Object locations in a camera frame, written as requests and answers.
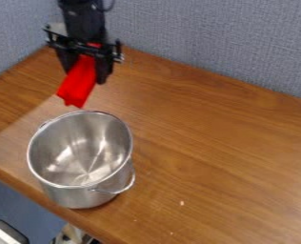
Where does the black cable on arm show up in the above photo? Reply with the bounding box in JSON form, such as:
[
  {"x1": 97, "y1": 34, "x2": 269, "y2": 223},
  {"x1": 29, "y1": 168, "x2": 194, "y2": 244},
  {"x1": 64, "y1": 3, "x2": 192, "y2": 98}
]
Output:
[{"x1": 101, "y1": 0, "x2": 117, "y2": 12}]

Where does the white object below table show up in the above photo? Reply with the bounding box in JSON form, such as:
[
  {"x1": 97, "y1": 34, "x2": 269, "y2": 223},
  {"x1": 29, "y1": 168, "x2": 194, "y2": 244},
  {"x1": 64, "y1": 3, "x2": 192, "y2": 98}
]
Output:
[{"x1": 49, "y1": 224, "x2": 101, "y2": 244}]

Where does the metal pot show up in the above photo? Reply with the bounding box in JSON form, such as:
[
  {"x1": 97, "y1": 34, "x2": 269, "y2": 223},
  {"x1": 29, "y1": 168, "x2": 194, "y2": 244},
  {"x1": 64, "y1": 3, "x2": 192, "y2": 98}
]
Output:
[{"x1": 26, "y1": 111, "x2": 137, "y2": 209}]

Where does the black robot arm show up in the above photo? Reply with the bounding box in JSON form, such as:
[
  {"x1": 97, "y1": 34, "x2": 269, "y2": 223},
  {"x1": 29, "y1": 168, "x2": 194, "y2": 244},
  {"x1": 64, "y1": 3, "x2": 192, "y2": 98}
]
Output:
[{"x1": 44, "y1": 0, "x2": 124, "y2": 85}]

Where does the red rectangular block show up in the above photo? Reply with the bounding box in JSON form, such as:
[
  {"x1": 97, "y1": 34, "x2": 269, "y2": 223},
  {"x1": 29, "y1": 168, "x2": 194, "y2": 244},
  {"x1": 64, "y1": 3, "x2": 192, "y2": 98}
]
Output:
[{"x1": 57, "y1": 54, "x2": 97, "y2": 109}]

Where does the grey device below table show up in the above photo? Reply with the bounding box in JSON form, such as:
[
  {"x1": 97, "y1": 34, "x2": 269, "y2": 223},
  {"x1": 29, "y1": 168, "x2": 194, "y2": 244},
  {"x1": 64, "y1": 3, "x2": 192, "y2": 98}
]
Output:
[{"x1": 0, "y1": 220, "x2": 30, "y2": 244}]

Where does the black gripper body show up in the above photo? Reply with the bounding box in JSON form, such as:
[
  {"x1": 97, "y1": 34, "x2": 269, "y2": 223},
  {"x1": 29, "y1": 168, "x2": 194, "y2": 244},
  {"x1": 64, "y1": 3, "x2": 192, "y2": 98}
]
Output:
[{"x1": 42, "y1": 23, "x2": 124, "y2": 63}]

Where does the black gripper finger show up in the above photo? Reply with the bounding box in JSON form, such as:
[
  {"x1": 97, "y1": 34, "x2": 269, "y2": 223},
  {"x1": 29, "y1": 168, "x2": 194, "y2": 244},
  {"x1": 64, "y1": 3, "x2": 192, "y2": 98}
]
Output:
[
  {"x1": 96, "y1": 53, "x2": 114, "y2": 85},
  {"x1": 57, "y1": 49, "x2": 80, "y2": 72}
]

